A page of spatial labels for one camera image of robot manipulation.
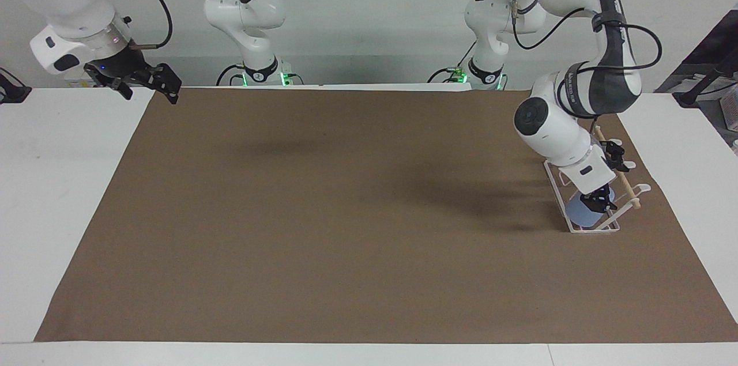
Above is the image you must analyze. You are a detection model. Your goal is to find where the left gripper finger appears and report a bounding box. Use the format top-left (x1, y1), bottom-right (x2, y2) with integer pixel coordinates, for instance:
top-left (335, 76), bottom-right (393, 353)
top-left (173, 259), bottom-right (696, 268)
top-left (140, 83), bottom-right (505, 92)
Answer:
top-left (602, 140), bottom-right (630, 174)
top-left (579, 184), bottom-right (617, 214)

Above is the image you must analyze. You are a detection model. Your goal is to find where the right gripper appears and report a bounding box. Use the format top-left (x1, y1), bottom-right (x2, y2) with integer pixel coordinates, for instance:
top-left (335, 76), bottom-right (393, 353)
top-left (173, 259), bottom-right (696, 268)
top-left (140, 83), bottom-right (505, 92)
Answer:
top-left (84, 43), bottom-right (183, 105)

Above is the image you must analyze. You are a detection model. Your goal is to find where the light blue plate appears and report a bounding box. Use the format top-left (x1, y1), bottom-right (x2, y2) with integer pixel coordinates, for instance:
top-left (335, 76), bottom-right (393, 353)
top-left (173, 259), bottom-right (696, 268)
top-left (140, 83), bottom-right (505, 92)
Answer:
top-left (567, 192), bottom-right (613, 229)

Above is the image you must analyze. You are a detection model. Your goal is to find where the black stand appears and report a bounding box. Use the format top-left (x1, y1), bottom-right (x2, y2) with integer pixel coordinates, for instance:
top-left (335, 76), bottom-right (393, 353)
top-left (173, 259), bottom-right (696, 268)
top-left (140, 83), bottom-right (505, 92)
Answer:
top-left (678, 61), bottom-right (738, 107)
top-left (0, 68), bottom-right (33, 105)

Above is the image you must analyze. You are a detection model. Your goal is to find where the white wire cup holder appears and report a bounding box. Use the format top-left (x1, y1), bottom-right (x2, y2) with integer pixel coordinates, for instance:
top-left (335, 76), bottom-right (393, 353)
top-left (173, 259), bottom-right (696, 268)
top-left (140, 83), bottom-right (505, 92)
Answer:
top-left (543, 125), bottom-right (653, 235)

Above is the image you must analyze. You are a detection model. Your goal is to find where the black cable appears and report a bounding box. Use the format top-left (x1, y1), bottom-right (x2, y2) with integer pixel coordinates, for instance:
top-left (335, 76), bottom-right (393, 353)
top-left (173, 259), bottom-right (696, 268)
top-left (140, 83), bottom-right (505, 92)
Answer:
top-left (216, 63), bottom-right (247, 88)
top-left (128, 0), bottom-right (231, 50)
top-left (510, 0), bottom-right (663, 122)
top-left (427, 40), bottom-right (480, 84)

